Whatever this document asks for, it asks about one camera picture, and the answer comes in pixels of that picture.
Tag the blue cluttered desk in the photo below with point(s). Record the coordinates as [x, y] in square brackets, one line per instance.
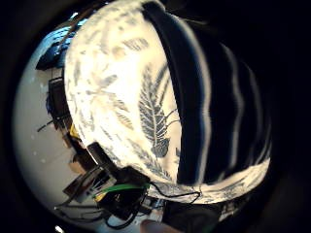
[55, 51]

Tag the navy white-striped cloth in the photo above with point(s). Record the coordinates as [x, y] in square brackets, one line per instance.
[220, 106]

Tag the white leaf-print cloth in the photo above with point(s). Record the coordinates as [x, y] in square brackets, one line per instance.
[110, 97]

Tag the dark shelf unit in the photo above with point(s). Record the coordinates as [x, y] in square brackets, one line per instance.
[59, 102]

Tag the yellow object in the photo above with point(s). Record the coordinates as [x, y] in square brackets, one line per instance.
[74, 132]

